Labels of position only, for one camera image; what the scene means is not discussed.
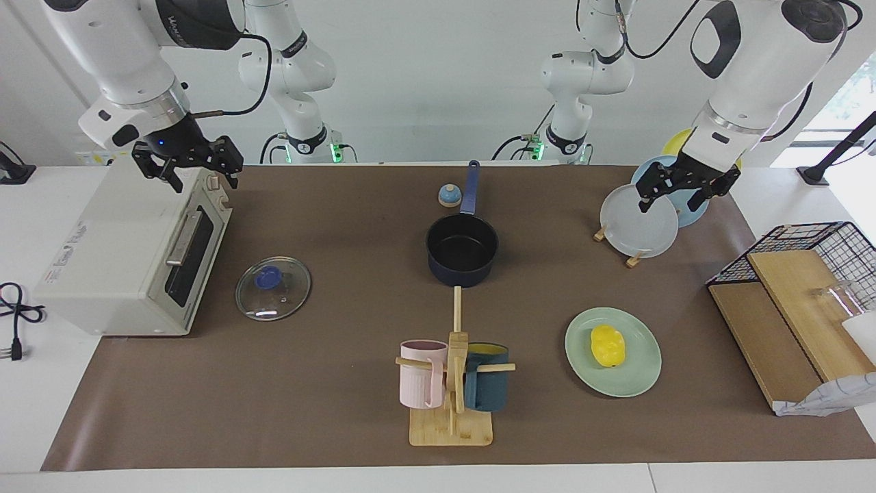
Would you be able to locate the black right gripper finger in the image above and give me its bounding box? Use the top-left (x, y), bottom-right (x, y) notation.
top-left (204, 135), bottom-right (245, 190)
top-left (132, 146), bottom-right (185, 194)

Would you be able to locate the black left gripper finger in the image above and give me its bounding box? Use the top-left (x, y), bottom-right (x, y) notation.
top-left (637, 162), bottom-right (686, 216)
top-left (686, 166), bottom-right (743, 213)

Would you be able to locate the glass lid with blue knob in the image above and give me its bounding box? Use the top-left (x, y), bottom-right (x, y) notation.
top-left (235, 256), bottom-right (312, 322)

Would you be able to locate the yellow potato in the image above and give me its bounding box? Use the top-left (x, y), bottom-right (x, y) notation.
top-left (591, 325), bottom-right (628, 368)

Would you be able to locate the yellow plate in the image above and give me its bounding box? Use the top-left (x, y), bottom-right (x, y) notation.
top-left (661, 127), bottom-right (743, 172)

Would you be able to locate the light blue plate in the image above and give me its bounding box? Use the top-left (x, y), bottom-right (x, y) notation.
top-left (631, 155), bottom-right (711, 228)

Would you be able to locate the translucent white plate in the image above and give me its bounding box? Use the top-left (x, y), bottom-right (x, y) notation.
top-left (600, 184), bottom-right (680, 260)

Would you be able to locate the wooden plate rack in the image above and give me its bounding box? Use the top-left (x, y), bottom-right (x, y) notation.
top-left (593, 228), bottom-right (647, 268)

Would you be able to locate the light green plate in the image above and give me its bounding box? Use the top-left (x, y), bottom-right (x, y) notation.
top-left (565, 307), bottom-right (662, 399)

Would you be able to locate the dark blue pot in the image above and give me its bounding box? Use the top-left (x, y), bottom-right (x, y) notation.
top-left (426, 160), bottom-right (500, 288)

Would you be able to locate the white toaster oven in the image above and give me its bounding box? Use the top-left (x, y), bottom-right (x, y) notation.
top-left (33, 159), bottom-right (233, 337)

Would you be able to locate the light wooden board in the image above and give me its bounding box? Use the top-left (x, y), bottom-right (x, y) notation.
top-left (746, 249), bottom-right (876, 383)

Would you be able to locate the brown wooden board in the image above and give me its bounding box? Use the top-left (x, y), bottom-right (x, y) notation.
top-left (708, 281), bottom-right (825, 412)

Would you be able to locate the clear glass cup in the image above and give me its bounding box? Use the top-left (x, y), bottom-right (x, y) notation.
top-left (811, 279), bottom-right (866, 319)

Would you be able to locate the white container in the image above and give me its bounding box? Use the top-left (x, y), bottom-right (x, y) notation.
top-left (842, 312), bottom-right (876, 364)

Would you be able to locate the brown table mat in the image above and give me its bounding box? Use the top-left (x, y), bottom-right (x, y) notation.
top-left (41, 164), bottom-right (876, 472)

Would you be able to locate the white checked cloth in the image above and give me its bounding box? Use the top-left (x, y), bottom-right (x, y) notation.
top-left (773, 372), bottom-right (876, 417)

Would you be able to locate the dark teal mug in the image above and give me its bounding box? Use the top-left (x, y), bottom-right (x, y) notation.
top-left (463, 342), bottom-right (510, 412)

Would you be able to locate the pink mug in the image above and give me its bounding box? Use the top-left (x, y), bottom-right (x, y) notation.
top-left (400, 340), bottom-right (449, 409)

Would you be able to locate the wooden mug rack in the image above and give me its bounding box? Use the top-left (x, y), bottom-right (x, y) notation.
top-left (395, 286), bottom-right (516, 447)

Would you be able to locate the black base cable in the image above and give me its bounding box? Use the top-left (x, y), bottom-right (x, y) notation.
top-left (491, 103), bottom-right (556, 162)
top-left (259, 132), bottom-right (288, 165)

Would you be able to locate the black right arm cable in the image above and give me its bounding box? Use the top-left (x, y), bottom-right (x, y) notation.
top-left (192, 31), bottom-right (274, 120)

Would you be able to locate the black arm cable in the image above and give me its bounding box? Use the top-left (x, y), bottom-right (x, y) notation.
top-left (192, 31), bottom-right (274, 120)
top-left (613, 0), bottom-right (864, 141)

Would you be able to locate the black camera stand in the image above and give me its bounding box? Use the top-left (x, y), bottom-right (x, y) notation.
top-left (797, 110), bottom-right (876, 186)

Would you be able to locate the black wire basket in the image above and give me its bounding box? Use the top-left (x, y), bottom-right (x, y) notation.
top-left (706, 221), bottom-right (876, 316)

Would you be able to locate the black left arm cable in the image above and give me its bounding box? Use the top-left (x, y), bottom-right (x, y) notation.
top-left (613, 0), bottom-right (864, 141)

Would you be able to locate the black clamp mount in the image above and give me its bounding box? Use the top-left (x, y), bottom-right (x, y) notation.
top-left (0, 140), bottom-right (36, 186)

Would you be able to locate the black power cable with plug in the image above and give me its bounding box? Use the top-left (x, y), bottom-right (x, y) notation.
top-left (0, 282), bottom-right (46, 362)

